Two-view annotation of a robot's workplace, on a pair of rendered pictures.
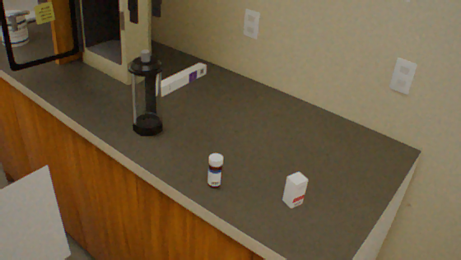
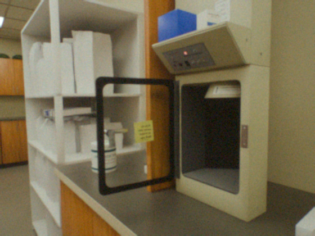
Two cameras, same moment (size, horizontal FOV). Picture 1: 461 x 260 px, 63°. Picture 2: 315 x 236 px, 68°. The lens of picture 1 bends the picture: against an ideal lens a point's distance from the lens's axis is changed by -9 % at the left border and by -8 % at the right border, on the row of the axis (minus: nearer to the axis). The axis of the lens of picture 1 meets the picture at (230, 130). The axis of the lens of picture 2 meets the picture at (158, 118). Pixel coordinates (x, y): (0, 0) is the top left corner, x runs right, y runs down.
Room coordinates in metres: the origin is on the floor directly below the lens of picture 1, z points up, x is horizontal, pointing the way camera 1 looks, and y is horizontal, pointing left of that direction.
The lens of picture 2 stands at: (0.64, 0.48, 1.31)
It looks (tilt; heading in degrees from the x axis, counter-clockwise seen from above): 5 degrees down; 16
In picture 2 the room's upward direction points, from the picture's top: 1 degrees counter-clockwise
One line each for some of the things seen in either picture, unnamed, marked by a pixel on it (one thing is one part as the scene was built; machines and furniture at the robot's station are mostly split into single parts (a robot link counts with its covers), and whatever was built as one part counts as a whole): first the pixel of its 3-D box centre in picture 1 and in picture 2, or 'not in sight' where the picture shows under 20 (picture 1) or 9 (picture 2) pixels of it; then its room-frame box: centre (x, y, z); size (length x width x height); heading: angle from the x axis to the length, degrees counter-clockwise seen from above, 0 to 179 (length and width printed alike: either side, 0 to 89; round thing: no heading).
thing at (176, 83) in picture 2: (77, 8); (176, 130); (1.54, 0.67, 1.19); 0.03 x 0.02 x 0.39; 54
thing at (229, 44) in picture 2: not in sight; (195, 53); (1.42, 0.58, 1.46); 0.32 x 0.11 x 0.10; 54
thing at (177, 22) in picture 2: not in sight; (178, 29); (1.47, 0.64, 1.56); 0.10 x 0.10 x 0.09; 54
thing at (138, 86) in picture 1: (146, 95); not in sight; (1.09, 0.27, 1.06); 0.11 x 0.11 x 0.21
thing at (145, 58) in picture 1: (146, 61); not in sight; (1.09, 0.27, 1.18); 0.09 x 0.09 x 0.07
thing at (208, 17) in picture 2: not in sight; (208, 23); (1.39, 0.53, 1.54); 0.05 x 0.05 x 0.06; 42
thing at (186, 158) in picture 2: (124, 7); (228, 130); (1.56, 0.47, 1.19); 0.26 x 0.24 x 0.35; 54
